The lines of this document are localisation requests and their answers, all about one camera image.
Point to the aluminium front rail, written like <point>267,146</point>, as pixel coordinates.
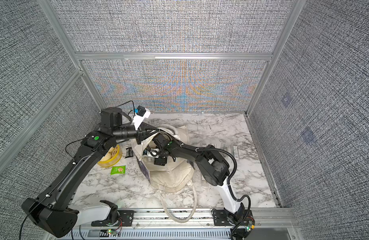
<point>205,224</point>

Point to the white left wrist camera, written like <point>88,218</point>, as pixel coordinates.
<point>141,113</point>

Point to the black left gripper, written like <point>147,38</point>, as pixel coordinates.
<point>143,133</point>

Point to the green snack packet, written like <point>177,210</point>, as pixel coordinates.
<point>118,170</point>

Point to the small black packet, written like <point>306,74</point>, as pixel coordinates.
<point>129,153</point>

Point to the beige canvas tote bag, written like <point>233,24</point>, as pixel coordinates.
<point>172,177</point>

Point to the yellow tape roll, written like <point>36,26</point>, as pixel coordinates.
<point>112,157</point>

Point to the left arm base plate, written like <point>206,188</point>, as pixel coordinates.
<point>123,218</point>

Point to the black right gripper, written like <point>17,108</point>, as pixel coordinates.
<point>157,161</point>

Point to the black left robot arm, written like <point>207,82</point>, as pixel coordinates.
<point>51,210</point>

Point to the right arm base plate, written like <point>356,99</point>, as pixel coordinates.
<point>225,218</point>

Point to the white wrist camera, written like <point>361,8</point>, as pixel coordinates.
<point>150,153</point>
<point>141,113</point>

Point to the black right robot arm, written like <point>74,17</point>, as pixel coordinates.
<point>217,167</point>

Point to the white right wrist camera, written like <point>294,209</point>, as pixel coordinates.
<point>150,153</point>

